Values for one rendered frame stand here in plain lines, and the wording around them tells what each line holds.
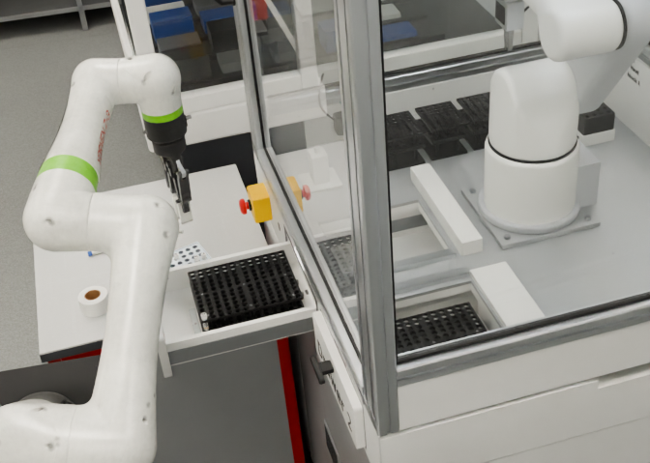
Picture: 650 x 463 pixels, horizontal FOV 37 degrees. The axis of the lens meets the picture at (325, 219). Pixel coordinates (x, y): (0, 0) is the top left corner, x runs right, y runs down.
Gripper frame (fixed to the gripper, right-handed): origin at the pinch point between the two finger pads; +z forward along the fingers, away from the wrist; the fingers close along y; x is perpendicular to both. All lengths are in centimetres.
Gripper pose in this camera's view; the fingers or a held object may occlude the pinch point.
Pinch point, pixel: (182, 207)
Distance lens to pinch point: 235.0
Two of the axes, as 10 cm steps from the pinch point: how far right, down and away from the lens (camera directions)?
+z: 0.8, 8.1, 5.8
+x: -8.6, 3.5, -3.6
